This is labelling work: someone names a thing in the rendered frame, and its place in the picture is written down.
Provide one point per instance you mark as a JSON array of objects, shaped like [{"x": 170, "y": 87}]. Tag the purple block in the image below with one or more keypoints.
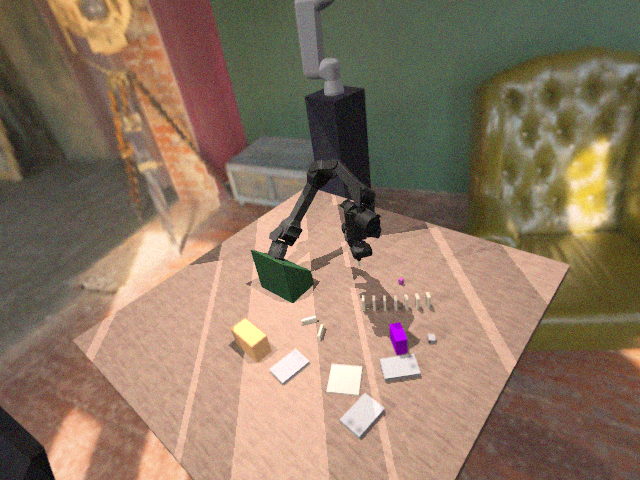
[{"x": 398, "y": 338}]

